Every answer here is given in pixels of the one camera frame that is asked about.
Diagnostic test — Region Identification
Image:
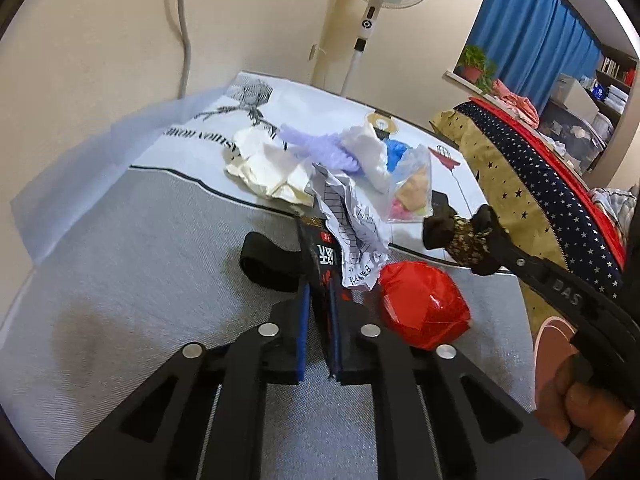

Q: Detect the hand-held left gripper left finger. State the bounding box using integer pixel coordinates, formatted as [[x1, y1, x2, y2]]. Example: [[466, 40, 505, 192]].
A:
[[55, 280, 313, 480]]

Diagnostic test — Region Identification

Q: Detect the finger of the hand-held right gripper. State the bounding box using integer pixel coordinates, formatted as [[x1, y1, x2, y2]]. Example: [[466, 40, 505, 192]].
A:
[[489, 227, 557, 287]]

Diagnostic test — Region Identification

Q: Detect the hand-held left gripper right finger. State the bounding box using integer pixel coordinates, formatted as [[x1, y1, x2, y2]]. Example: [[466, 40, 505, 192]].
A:
[[327, 287, 583, 480]]

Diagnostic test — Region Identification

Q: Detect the black snack packet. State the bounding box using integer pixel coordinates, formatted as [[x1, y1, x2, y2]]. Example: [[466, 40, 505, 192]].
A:
[[295, 215, 353, 377]]

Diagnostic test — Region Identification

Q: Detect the red plastic wrapper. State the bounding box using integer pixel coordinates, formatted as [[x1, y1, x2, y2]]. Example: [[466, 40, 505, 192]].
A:
[[377, 261, 472, 352]]

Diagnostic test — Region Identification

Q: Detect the printed paper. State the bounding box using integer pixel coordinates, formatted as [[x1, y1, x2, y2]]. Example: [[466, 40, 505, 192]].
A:
[[309, 162, 392, 292]]

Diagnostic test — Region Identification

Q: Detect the clear plastic bag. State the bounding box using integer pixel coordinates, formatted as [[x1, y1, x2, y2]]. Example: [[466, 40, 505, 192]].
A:
[[386, 144, 434, 224]]

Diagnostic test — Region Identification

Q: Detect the blue plastic cover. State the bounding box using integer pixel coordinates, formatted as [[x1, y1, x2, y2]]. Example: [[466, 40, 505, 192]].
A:
[[384, 137, 417, 175]]

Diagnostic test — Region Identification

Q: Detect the white tissue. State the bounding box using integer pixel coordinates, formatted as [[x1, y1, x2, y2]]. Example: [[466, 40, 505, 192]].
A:
[[341, 124, 392, 194]]

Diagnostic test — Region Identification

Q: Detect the person's right hand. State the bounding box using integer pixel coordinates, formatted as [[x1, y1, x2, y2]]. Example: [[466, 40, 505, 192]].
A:
[[545, 357, 633, 461]]

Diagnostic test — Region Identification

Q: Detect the navy star mattress cover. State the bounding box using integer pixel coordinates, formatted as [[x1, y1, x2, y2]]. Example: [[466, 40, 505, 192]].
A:
[[451, 100, 627, 303]]

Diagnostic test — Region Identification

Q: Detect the plaid quilt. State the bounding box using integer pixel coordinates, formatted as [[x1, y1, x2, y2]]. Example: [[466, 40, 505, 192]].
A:
[[589, 186, 638, 243]]

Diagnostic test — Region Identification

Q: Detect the yellow star bed skirt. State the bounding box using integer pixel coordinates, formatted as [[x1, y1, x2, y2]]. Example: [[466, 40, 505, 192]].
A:
[[429, 107, 583, 323]]

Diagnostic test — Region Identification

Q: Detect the clear plastic storage bin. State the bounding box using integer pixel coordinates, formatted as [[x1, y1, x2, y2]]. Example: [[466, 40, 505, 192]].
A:
[[539, 100, 615, 172]]

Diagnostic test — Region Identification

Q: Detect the pink folded cloth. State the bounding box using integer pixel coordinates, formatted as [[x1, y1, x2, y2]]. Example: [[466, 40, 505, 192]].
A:
[[491, 78, 542, 129]]

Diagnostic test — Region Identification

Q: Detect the grey cardboard box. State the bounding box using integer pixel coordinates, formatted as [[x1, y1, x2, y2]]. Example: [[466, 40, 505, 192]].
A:
[[554, 73, 601, 117]]

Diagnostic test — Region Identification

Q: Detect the cream crumpled paper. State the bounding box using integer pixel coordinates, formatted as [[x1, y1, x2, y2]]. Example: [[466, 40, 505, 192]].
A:
[[225, 127, 317, 207]]

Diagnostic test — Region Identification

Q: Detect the white window sill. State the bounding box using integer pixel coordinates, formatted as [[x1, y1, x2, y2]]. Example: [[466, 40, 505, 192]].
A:
[[442, 69, 483, 92]]

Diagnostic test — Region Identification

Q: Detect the potted green plant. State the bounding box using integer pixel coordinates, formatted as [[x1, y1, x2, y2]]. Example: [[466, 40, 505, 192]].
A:
[[454, 44, 499, 94]]

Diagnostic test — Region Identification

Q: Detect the dark wooden shelf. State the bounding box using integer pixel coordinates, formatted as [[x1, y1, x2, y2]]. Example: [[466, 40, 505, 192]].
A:
[[594, 44, 640, 122]]

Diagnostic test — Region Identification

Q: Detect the white printed tablecloth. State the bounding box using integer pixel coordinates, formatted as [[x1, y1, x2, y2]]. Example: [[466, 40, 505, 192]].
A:
[[129, 71, 483, 267]]

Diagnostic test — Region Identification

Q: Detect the blue curtain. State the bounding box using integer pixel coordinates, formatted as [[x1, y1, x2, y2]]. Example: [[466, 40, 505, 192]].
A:
[[469, 0, 604, 111]]

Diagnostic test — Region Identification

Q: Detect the black cloth strap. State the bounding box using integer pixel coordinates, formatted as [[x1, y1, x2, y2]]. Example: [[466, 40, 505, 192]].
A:
[[239, 232, 307, 294]]

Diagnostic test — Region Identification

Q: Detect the grey wall cable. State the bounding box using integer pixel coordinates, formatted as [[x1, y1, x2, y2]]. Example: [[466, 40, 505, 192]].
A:
[[176, 0, 193, 102]]

